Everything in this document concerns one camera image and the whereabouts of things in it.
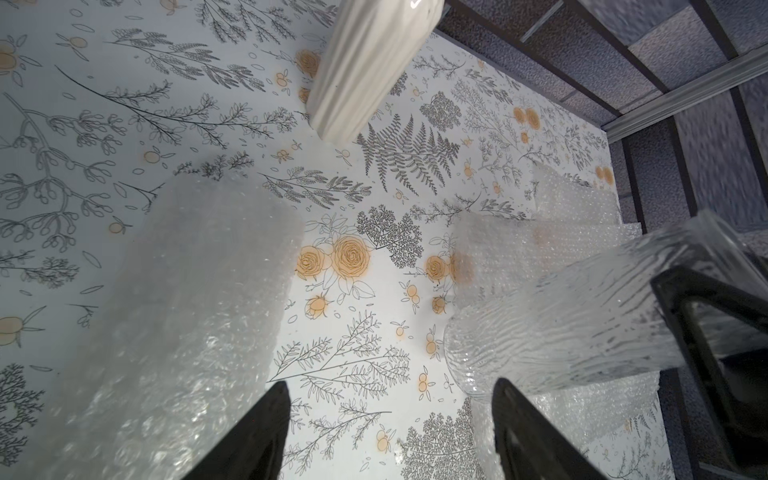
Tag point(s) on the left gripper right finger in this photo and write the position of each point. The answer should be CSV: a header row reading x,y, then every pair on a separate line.
x,y
528,445

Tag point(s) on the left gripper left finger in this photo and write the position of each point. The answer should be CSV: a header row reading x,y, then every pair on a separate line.
x,y
253,449

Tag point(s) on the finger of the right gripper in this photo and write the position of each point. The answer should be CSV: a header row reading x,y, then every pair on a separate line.
x,y
733,387

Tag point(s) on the bubble wrap roll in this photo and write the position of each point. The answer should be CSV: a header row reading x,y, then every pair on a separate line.
x,y
493,256
182,349

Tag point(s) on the white ribbed vase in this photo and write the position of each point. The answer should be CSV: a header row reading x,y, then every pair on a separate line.
x,y
372,43

